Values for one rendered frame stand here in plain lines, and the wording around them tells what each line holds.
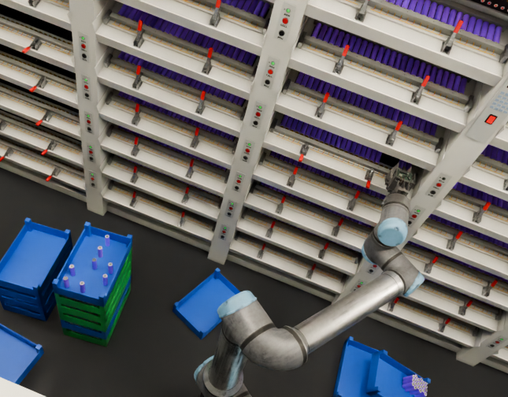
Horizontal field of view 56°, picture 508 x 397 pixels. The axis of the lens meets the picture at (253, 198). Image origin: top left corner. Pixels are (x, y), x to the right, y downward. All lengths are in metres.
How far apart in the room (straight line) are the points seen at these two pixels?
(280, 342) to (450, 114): 0.90
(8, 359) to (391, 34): 1.96
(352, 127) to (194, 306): 1.21
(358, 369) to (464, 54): 1.57
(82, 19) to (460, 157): 1.40
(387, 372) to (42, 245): 1.71
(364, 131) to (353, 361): 1.24
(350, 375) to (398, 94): 1.42
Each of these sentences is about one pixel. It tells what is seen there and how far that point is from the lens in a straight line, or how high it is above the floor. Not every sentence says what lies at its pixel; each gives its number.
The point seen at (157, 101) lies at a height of 0.92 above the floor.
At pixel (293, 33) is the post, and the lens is 1.58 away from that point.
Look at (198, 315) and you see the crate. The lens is 2.43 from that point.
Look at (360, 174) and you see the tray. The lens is 1.88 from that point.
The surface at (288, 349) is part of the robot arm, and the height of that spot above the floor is 0.98.
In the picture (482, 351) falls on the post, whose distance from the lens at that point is 2.74.
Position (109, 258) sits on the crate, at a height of 0.40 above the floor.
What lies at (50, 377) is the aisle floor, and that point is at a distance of 2.33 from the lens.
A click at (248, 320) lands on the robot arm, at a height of 0.98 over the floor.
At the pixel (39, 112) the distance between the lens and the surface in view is 2.44.
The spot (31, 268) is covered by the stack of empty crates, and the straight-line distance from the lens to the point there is 2.29.
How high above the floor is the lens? 2.19
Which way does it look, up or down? 49 degrees down
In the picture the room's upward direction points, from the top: 19 degrees clockwise
